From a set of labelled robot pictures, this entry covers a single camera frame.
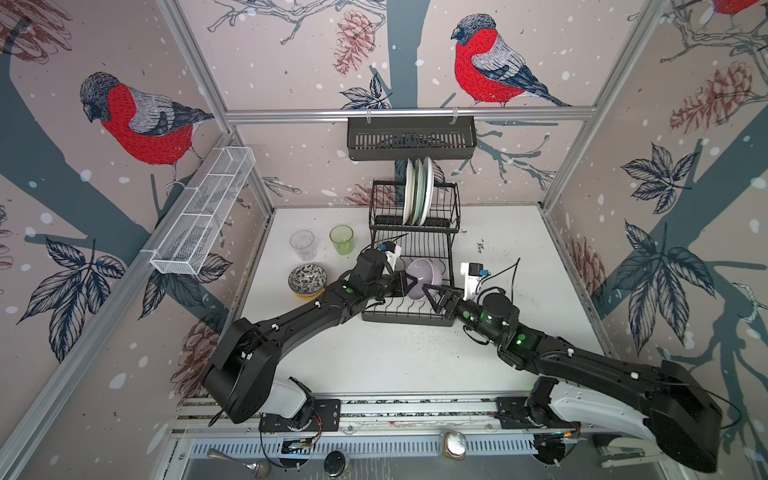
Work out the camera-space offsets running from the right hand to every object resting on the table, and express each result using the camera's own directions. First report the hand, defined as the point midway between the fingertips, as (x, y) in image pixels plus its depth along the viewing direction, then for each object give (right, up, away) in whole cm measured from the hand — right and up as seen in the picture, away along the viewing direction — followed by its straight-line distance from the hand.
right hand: (425, 291), depth 74 cm
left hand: (-2, +2, +5) cm, 6 cm away
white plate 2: (+1, +26, +2) cm, 26 cm away
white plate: (-4, +26, +3) cm, 27 cm away
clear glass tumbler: (-41, +12, +32) cm, 54 cm away
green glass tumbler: (-27, +12, +32) cm, 43 cm away
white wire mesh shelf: (-59, +18, +2) cm, 62 cm away
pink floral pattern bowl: (-36, 0, +21) cm, 42 cm away
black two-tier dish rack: (+6, +12, +33) cm, 35 cm away
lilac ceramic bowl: (+1, +4, +4) cm, 6 cm away
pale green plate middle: (-1, +25, +2) cm, 25 cm away
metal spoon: (-38, -39, -8) cm, 55 cm away
